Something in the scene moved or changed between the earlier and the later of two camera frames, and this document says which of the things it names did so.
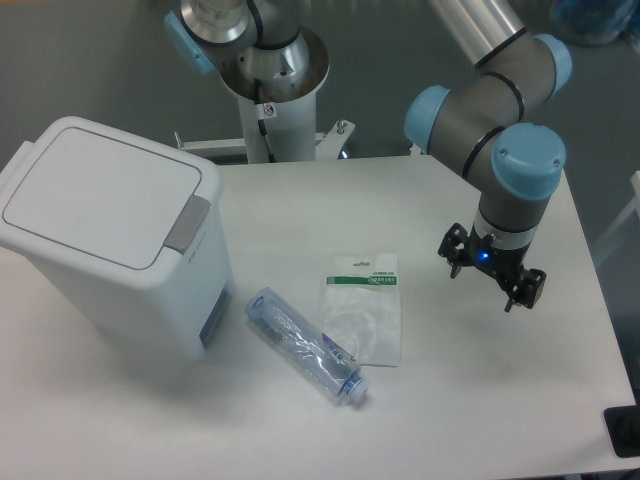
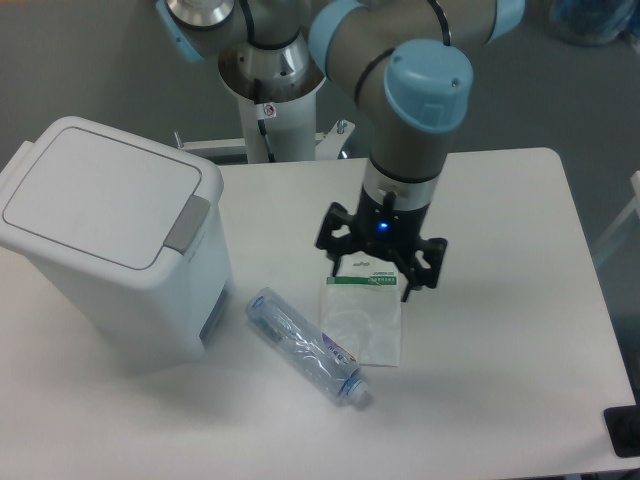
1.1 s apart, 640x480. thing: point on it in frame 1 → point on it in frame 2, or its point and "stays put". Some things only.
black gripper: (459, 247) → (385, 227)
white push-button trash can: (134, 232) stays put
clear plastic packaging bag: (361, 306) stays put
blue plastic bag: (595, 22) stays put
